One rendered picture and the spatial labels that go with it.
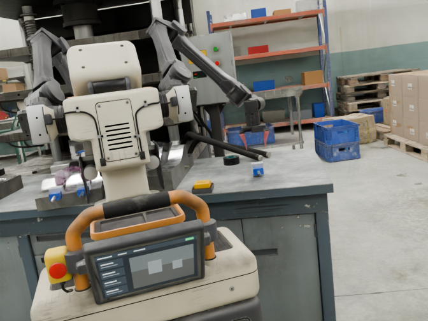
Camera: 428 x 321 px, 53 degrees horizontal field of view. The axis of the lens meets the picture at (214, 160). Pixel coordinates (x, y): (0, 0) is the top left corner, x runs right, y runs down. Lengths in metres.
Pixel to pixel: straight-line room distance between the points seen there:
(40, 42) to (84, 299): 1.01
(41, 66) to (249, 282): 1.00
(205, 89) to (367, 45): 6.47
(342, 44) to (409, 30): 1.23
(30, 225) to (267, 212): 1.01
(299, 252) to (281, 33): 6.96
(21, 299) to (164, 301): 1.23
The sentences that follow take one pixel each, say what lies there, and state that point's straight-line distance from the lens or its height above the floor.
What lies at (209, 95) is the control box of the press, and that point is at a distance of 2.54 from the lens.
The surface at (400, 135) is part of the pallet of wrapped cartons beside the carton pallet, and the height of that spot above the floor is 0.16.
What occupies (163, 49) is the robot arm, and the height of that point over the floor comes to 1.36.
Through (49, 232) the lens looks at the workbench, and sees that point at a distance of 1.98.
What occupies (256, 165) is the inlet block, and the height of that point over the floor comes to 0.84.
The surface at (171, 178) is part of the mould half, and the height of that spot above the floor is 0.86.
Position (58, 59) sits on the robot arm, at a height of 1.38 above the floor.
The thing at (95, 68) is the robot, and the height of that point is 1.31.
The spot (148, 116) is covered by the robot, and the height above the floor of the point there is 1.15.
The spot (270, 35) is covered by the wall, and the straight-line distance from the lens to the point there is 8.47.
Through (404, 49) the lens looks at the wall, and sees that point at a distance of 8.99.
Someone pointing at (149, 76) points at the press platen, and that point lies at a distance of 2.51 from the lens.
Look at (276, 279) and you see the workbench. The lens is 1.85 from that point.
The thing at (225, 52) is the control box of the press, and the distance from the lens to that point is 2.52.
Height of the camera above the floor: 1.26
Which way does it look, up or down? 12 degrees down
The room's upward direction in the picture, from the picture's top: 7 degrees counter-clockwise
